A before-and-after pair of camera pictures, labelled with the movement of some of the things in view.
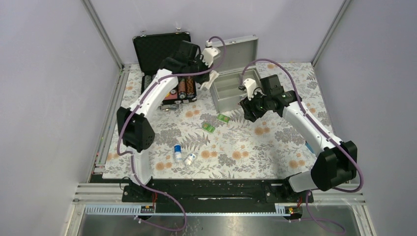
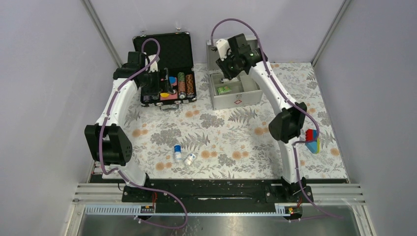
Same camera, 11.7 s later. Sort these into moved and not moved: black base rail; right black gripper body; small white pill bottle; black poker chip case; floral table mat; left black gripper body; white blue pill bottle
Moved: right black gripper body; left black gripper body
Not moved: black base rail; black poker chip case; white blue pill bottle; small white pill bottle; floral table mat
